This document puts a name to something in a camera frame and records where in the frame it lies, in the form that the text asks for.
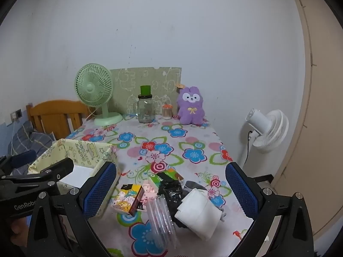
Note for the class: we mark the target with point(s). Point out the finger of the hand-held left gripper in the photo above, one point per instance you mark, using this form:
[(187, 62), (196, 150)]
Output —
[(60, 169), (22, 158)]

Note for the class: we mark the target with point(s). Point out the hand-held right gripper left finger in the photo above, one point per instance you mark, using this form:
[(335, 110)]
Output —
[(100, 190)]

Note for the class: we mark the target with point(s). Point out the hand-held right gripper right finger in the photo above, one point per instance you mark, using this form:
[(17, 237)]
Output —
[(241, 190)]

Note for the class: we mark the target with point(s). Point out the cartoon print tissue packet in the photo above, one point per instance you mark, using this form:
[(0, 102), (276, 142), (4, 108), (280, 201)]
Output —
[(124, 200)]

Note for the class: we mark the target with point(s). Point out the yellow fabric storage box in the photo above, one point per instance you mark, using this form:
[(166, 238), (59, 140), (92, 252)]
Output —
[(88, 150)]

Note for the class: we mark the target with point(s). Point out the white cloth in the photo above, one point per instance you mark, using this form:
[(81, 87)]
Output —
[(198, 211)]

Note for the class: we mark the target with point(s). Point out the pink tissue packet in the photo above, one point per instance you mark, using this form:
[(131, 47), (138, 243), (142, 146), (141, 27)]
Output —
[(148, 190)]

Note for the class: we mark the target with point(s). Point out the black plastic bag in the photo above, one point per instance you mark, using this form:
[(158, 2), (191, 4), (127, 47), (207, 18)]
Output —
[(171, 190)]

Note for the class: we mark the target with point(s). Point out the green tissue pack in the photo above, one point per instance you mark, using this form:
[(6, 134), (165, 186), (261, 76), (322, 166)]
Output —
[(171, 173)]

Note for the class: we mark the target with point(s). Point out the plaid pillow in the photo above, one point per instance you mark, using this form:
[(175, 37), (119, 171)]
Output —
[(34, 139)]

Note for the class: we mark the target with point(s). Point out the wooden chair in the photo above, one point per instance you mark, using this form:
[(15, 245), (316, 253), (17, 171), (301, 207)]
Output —
[(53, 107)]

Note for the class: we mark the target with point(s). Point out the white standing fan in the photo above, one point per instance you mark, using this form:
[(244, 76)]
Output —
[(270, 131)]

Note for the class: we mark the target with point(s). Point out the green desk fan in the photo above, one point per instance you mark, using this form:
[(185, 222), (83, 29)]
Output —
[(89, 87)]

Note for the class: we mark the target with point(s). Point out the glass mug jar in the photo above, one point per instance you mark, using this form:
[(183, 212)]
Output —
[(146, 109)]

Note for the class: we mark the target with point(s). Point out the purple plush toy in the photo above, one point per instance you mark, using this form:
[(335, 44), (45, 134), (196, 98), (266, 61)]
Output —
[(190, 112)]

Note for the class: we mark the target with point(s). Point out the cotton swab jar orange lid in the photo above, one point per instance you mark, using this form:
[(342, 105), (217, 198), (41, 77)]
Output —
[(167, 112)]

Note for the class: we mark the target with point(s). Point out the beige door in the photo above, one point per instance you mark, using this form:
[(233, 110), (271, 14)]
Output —
[(321, 112)]

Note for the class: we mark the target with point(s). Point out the green patterned board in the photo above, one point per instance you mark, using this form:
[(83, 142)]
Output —
[(155, 80)]

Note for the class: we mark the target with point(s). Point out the wall socket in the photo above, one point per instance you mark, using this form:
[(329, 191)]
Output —
[(16, 114)]

